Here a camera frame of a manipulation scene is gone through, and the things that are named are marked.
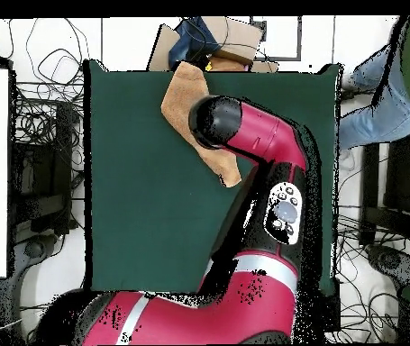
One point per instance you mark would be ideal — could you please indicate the blue jeans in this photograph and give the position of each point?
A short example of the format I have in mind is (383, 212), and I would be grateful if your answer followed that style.
(190, 47)

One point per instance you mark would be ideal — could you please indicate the black chair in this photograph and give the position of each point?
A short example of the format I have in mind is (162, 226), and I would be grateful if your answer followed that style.
(404, 173)

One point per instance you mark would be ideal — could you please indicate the orange-brown cloth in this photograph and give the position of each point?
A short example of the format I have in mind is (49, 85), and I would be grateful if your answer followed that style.
(229, 65)

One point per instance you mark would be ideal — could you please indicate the person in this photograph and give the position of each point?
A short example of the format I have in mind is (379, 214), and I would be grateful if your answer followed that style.
(388, 115)

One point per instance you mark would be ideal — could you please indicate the orange terry towel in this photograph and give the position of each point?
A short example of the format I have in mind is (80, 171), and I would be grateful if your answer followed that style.
(183, 97)

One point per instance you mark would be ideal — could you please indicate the brown cardboard box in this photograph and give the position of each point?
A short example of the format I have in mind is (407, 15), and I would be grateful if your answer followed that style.
(237, 36)

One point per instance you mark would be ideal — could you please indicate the dark-framed white board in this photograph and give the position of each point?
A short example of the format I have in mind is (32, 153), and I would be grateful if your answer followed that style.
(300, 39)

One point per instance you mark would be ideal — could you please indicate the black wheeled stand base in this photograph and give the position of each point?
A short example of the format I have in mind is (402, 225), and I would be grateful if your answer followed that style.
(35, 250)

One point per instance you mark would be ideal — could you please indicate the black upright post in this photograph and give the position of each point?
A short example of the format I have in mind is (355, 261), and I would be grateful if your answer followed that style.
(370, 187)

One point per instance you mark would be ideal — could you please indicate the brown cardboard sheet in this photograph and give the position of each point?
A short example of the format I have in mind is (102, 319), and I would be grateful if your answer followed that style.
(161, 50)

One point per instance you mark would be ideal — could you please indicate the dark green table cloth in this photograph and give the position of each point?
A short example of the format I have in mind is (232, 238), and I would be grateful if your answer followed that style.
(136, 198)

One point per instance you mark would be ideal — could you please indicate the black equipment stand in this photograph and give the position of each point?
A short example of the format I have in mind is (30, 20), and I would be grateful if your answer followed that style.
(46, 173)

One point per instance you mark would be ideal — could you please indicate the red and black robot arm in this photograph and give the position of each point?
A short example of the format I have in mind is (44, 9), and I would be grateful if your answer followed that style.
(262, 137)

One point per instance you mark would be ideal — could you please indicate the black power strip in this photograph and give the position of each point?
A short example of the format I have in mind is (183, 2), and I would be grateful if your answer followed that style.
(332, 313)

